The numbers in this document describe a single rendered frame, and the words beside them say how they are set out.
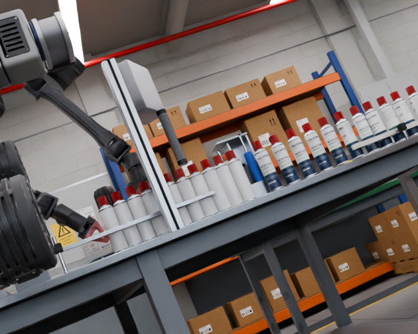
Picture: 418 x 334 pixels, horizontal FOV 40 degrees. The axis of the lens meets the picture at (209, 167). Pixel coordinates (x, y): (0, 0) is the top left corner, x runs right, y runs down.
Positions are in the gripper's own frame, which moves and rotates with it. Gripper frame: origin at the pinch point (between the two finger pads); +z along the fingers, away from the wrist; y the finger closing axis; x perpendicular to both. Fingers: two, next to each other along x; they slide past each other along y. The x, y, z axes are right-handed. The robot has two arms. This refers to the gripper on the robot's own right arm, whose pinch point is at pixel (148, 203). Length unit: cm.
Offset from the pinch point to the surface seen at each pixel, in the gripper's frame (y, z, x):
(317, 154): -66, 6, 8
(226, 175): -28.8, 1.4, 8.4
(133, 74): -6.7, -39.7, 24.3
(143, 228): 6.8, 9.1, 9.0
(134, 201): 6.4, -0.8, 9.2
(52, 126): -16, -201, -442
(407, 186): -107, 30, -9
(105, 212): 16.7, -0.8, 8.7
